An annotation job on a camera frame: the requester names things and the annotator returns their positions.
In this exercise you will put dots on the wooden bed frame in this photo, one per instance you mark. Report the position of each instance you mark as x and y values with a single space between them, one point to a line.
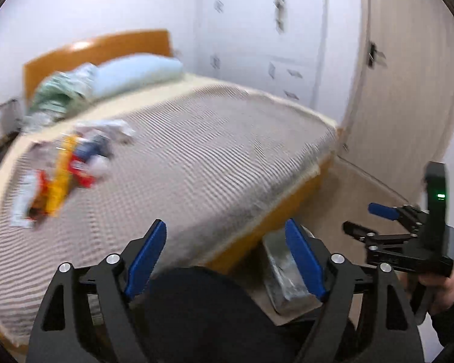
255 158

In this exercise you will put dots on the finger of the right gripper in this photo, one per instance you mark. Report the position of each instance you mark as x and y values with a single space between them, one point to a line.
373 240
407 215

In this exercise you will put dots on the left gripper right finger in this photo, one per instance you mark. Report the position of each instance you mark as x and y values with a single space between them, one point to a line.
364 309

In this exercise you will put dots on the green floral blanket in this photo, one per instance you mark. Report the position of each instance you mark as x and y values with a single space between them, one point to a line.
60 96

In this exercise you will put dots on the person's right hand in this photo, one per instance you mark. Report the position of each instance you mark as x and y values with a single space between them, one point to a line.
442 289

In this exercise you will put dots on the yellow snack wrapper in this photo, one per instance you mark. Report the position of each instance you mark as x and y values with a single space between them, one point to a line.
64 150

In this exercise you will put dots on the red snack wrapper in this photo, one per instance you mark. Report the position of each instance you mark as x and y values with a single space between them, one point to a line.
79 173

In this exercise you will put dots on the brown checkered bed cover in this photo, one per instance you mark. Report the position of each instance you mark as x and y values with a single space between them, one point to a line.
92 223

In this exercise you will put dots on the black bedside shelf rack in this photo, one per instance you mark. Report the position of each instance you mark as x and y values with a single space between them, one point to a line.
10 121

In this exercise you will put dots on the light blue pillow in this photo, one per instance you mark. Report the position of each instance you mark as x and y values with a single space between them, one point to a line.
132 72

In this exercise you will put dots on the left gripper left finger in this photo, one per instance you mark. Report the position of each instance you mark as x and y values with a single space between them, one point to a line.
85 314

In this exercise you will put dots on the white built-in wardrobe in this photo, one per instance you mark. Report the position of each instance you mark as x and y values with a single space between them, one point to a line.
237 41

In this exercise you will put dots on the beige room door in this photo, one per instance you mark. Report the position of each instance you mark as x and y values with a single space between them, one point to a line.
404 114

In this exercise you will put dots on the blue snack box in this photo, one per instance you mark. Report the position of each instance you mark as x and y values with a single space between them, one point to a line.
97 146

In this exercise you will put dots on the white tissue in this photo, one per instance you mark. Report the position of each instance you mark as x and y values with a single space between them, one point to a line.
98 166

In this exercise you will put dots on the white paper package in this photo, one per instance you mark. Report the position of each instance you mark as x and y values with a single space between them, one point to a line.
27 190

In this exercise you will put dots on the grey trash bin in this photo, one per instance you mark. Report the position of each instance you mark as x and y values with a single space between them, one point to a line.
283 282

